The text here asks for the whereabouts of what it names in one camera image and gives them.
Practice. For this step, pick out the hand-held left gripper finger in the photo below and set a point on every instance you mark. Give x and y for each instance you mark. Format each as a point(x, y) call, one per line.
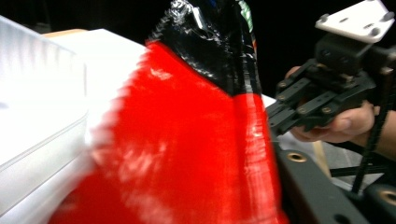
point(311, 193)

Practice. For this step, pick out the clear plastic container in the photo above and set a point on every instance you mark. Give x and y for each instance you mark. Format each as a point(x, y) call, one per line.
point(37, 109)

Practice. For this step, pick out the red and black food packet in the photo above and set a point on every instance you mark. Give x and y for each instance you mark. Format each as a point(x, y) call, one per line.
point(186, 140)

